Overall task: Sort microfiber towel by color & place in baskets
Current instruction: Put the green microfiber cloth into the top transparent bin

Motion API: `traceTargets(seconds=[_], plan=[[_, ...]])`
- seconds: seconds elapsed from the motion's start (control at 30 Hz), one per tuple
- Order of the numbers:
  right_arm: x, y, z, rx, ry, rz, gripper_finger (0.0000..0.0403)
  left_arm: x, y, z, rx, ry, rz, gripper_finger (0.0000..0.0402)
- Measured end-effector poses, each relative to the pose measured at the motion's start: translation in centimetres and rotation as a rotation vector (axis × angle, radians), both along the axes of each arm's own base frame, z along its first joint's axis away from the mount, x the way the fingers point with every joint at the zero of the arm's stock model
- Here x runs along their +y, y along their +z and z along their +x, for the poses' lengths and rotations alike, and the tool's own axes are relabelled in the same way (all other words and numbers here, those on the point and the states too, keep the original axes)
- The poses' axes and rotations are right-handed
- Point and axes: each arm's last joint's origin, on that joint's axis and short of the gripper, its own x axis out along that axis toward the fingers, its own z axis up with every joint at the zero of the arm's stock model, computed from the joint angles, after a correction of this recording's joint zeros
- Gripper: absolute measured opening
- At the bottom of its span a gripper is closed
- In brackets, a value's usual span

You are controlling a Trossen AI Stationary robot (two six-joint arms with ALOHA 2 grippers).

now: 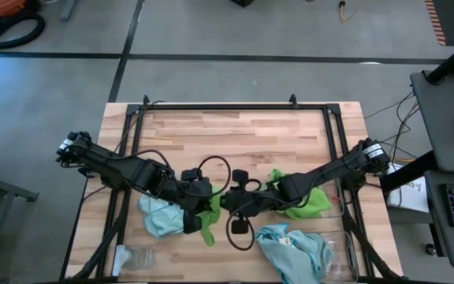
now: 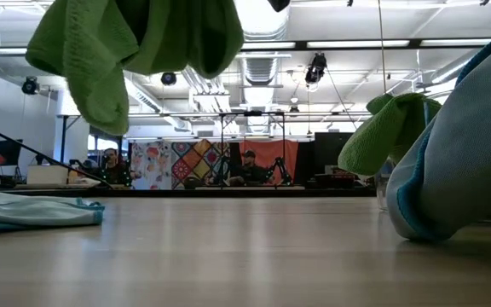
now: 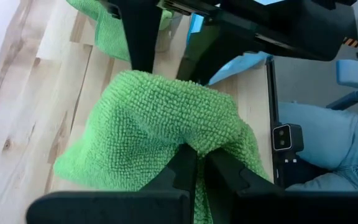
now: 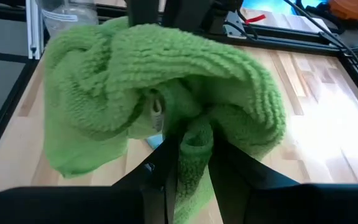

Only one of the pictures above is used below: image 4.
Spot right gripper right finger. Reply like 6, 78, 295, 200
208, 123, 301, 224

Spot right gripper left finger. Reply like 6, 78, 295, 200
112, 124, 186, 224

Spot light blue microfiber towel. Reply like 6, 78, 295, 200
145, 133, 165, 150

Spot green microfiber towel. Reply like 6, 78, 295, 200
42, 15, 287, 224

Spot red tag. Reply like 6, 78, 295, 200
244, 14, 267, 25

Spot bright blue sheet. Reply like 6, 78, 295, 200
241, 0, 328, 16

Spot clear plastic container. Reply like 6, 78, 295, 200
37, 0, 99, 37

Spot orange object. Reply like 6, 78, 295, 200
328, 0, 358, 20

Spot grey metal bracket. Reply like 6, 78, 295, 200
223, 11, 246, 40

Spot black floor cable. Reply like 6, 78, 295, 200
283, 0, 358, 65

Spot aluminium extrusion post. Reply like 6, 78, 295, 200
25, 0, 45, 60

